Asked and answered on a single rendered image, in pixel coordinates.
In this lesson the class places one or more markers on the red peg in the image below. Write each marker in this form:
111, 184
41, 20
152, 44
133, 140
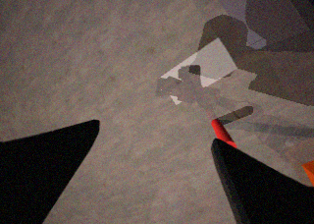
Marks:
222, 133

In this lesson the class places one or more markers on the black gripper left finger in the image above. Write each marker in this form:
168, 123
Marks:
35, 170

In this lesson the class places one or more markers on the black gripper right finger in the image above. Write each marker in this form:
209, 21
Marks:
259, 194

